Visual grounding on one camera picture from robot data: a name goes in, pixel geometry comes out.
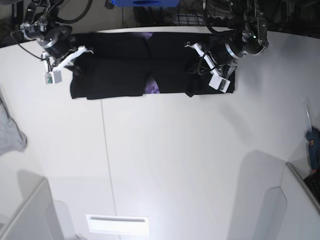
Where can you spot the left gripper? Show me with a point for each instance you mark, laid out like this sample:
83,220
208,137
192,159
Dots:
210,57

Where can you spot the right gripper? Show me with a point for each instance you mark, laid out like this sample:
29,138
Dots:
61,49

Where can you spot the black T-shirt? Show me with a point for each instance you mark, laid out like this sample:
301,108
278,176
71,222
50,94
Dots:
131,64

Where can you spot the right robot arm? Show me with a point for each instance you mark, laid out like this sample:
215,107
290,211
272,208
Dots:
40,16

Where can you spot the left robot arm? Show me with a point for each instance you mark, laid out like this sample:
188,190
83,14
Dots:
231,38

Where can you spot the blue plastic box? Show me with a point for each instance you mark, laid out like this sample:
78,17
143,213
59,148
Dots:
146,3

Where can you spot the grey cloth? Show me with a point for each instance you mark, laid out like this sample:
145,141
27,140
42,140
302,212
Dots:
11,138

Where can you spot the clear glue stick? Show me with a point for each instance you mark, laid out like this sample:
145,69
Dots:
308,118

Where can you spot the blue glue gun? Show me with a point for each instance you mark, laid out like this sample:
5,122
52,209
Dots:
313,138

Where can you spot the white cabinet left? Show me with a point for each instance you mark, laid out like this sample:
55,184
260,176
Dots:
35,218

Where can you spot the white table slot plate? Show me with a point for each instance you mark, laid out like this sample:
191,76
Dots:
118,225

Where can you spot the black keyboard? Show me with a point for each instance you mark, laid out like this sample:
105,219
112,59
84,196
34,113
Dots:
313,183

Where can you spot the white partition right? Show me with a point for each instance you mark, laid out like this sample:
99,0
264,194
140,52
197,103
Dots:
294,212

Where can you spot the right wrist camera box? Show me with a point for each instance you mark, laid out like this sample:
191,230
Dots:
52,77

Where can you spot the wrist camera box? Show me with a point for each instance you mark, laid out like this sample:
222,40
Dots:
219,83
52,77

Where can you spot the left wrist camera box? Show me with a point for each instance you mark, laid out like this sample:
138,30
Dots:
219,83

